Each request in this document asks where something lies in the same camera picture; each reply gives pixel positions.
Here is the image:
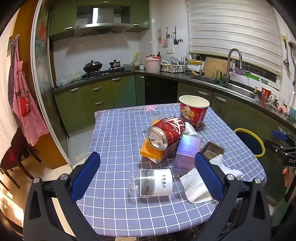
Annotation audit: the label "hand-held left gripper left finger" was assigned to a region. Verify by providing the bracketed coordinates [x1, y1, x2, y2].
[23, 152, 102, 241]

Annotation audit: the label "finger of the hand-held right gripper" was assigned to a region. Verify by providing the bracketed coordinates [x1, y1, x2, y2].
[264, 138, 296, 156]
[272, 129, 296, 147]

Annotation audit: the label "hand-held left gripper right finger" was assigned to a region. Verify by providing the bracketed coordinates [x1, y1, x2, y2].
[195, 152, 272, 241]

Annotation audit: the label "white paper towel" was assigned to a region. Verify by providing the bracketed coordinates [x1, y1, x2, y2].
[180, 154, 244, 204]

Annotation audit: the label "yellow rimmed trash bin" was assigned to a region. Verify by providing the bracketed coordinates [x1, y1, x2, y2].
[233, 128, 265, 158]

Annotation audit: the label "brown rectangular tin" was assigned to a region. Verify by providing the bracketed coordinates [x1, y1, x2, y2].
[200, 142, 225, 161]

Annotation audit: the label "purple cardboard box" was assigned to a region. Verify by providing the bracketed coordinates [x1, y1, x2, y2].
[174, 134, 201, 171]

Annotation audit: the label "white packet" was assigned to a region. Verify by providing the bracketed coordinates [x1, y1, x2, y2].
[184, 122, 200, 138]

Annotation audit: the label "clear bottle with white label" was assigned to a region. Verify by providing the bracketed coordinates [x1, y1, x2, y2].
[128, 168, 185, 199]

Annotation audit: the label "red soda can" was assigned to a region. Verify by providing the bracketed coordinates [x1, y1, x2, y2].
[147, 117, 186, 150]

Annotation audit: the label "red paper bucket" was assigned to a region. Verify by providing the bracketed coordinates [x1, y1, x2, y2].
[179, 95, 210, 128]

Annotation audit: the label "orange ridged snack tray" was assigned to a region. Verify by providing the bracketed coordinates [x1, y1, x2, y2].
[140, 119, 162, 160]

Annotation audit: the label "person's right hand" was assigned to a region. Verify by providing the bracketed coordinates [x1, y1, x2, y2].
[282, 166, 290, 188]

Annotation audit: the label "blue checked tablecloth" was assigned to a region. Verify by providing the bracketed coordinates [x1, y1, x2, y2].
[76, 103, 267, 238]

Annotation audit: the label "hanging steel spoon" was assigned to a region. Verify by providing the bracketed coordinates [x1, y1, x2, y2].
[288, 42, 296, 87]

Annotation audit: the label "steel sink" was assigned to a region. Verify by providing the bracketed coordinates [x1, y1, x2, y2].
[190, 74, 259, 102]

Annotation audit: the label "green door base cabinet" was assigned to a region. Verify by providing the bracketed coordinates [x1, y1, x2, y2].
[177, 82, 296, 204]

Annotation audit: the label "green tray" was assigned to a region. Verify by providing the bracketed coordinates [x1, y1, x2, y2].
[244, 71, 262, 80]

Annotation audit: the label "hanging steel ladle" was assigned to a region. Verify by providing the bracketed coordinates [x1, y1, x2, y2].
[283, 42, 290, 67]

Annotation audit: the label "dark wooden chair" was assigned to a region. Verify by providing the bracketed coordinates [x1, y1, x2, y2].
[0, 130, 42, 189]

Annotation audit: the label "green drawer base cabinet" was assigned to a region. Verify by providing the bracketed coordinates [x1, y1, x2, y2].
[54, 74, 146, 139]

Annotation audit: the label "green leafy vegetables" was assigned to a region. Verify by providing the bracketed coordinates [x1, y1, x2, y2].
[211, 69, 228, 84]

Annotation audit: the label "tall steel faucet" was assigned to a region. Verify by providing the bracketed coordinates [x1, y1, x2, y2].
[225, 48, 243, 84]

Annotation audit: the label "red checked apron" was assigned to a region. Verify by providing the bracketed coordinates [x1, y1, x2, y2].
[8, 38, 50, 147]

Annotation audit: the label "wooden cutting board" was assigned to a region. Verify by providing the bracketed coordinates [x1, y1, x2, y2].
[203, 57, 233, 78]

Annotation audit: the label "plastic bags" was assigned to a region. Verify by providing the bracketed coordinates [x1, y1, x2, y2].
[56, 72, 83, 87]

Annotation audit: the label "black dishwasher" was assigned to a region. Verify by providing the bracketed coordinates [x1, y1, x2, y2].
[144, 75, 178, 106]

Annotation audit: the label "small steel faucet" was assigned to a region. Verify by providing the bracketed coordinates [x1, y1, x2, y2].
[193, 54, 204, 77]

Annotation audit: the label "black gas stove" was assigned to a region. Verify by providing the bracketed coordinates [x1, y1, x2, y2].
[83, 67, 125, 80]

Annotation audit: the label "black wok with lid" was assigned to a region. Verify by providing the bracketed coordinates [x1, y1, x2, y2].
[83, 60, 103, 73]

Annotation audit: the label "white dish rack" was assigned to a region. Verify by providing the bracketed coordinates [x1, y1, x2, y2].
[160, 57, 187, 73]

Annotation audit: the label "sliding glass door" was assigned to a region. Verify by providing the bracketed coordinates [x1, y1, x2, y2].
[31, 0, 71, 166]

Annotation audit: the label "white window blinds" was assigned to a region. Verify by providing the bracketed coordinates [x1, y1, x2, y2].
[186, 0, 284, 76]

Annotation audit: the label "pink bucket with white lid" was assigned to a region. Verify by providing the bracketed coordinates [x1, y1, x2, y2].
[145, 56, 161, 73]

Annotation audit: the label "steel range hood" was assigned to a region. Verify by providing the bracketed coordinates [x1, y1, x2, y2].
[75, 6, 139, 37]

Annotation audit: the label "green wall cabinets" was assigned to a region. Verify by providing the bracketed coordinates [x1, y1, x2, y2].
[49, 0, 151, 42]

